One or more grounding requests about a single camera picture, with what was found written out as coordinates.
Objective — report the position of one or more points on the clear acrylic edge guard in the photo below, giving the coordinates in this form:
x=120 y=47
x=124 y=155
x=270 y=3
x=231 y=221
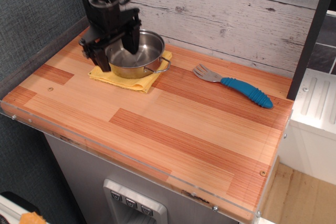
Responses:
x=137 y=165

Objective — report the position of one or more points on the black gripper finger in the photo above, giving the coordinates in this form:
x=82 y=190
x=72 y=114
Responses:
x=99 y=58
x=131 y=40

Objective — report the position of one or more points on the silver dispenser panel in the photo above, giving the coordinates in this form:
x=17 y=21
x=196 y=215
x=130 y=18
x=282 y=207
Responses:
x=129 y=206

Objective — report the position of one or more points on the dark gray right post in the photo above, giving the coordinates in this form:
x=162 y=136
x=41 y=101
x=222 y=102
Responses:
x=312 y=36

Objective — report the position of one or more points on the white toy sink unit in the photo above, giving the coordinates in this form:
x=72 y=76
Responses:
x=308 y=144

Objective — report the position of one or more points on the gray toy fridge cabinet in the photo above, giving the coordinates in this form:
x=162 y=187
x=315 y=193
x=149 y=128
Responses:
x=85 y=174

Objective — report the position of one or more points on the blue handled metal fork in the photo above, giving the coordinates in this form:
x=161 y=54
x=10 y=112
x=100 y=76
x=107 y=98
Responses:
x=251 y=92

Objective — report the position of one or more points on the stainless steel pot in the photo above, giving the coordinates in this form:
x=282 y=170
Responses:
x=148 y=60

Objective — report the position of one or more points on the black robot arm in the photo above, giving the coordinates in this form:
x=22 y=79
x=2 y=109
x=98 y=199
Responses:
x=107 y=24

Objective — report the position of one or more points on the orange cloth item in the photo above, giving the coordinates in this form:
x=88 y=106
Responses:
x=32 y=218

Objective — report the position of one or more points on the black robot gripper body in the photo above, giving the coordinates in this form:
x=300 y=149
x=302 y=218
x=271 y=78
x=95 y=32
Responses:
x=107 y=24

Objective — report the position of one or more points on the yellow folded towel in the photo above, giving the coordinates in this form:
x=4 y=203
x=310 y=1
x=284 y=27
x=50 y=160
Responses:
x=141 y=85

